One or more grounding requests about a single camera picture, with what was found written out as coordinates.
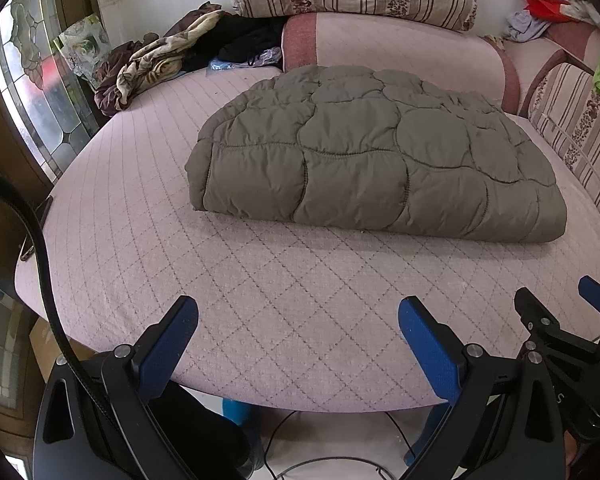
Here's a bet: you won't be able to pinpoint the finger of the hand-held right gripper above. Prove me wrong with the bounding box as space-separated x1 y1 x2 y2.
578 275 600 322
514 287 581 347

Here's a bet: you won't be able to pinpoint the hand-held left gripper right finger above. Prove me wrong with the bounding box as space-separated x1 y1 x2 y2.
397 296 566 480

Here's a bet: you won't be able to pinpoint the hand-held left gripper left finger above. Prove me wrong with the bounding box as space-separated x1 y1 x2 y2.
32 295 201 480

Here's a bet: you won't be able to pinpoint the olive quilted jacket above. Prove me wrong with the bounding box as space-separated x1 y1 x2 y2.
186 64 568 245

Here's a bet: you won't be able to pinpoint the black clothes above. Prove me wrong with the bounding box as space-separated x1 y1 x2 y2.
182 12 288 73

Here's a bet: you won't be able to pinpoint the cardboard box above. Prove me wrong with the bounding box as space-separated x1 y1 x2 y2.
29 317 78 383

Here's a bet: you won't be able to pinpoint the striped floral bed side cushion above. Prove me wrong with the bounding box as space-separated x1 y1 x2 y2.
527 62 600 256

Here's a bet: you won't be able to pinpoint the grey blue cloth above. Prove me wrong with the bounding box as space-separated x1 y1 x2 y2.
506 10 551 43

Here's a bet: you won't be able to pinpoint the white cloth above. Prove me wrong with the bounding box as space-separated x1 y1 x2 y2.
562 0 600 33

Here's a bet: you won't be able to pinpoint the stained glass window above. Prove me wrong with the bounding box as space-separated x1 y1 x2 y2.
0 0 103 181

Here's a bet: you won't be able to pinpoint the blue plastic packet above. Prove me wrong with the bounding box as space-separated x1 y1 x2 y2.
209 57 253 72

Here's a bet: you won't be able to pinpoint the red cloth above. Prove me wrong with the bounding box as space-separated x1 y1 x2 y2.
523 0 573 23

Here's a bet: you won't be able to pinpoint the pink bolster cushion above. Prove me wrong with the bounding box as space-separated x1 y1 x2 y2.
281 12 523 117

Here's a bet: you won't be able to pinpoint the clear plastic bag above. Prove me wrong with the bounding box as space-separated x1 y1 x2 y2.
247 46 284 67

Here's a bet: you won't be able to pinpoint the floral picture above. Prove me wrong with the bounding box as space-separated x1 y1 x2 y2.
54 14 112 81

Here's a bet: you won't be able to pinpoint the black floor cable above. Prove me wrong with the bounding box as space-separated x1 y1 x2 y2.
260 409 417 480

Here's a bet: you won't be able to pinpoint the wooden bed frame rail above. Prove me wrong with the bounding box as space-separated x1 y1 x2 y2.
522 52 596 118

